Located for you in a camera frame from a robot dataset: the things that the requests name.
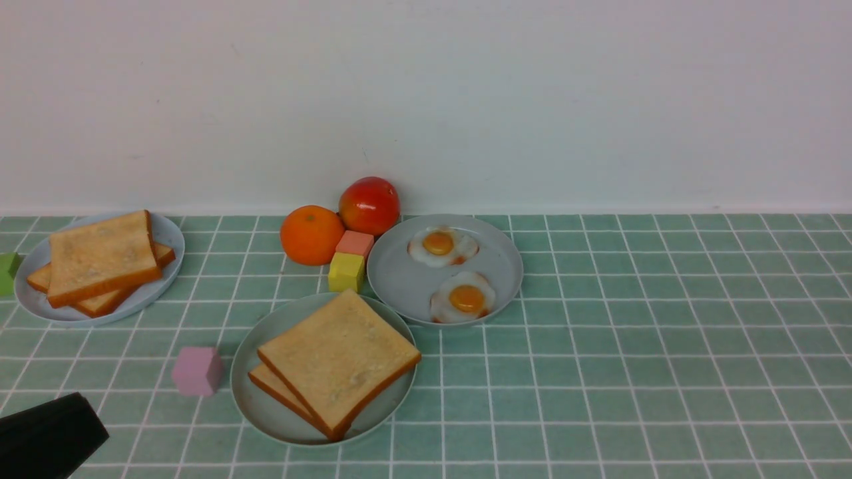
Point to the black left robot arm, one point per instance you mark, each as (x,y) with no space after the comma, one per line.
(50,440)

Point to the back fried egg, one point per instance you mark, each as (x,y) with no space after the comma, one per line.
(442,246)

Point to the fried egg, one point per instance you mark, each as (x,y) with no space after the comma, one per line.
(464,297)
(442,246)

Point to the grey egg plate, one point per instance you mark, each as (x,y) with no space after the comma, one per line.
(406,286)

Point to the red apple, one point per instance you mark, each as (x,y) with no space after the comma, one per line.
(370,206)

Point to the front fried egg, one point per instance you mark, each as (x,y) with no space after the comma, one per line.
(464,297)

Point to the salmon wooden cube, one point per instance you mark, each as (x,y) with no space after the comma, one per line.
(355,243)

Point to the yellow wooden cube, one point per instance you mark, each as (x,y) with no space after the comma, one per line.
(346,272)

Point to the orange fruit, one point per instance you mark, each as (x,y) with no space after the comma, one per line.
(309,235)

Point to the pink wooden cube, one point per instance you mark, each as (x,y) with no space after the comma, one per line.
(197,371)

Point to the grey bread plate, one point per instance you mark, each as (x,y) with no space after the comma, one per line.
(163,231)

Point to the green wooden cube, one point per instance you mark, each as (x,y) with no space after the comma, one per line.
(9,264)

